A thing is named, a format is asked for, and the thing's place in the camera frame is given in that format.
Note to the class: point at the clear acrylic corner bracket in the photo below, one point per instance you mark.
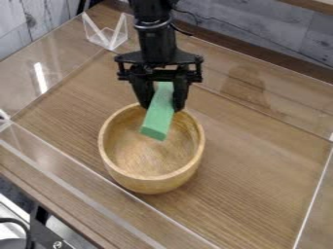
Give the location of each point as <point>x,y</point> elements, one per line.
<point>107,38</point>

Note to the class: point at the green rectangular stick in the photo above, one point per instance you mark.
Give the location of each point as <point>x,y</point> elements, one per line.
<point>160,113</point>

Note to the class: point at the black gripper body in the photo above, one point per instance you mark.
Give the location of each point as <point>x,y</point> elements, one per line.
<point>160,61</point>

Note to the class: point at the black table leg bracket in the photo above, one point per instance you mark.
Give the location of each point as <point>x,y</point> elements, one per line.
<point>51,233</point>

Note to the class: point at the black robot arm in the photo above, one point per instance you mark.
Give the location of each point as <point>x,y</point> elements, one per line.
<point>150,11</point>

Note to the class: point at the wooden bowl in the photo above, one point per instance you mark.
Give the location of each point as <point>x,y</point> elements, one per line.
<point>146,165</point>

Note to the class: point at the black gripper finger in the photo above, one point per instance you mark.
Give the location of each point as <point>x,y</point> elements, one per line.
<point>144,90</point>
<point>181,90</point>

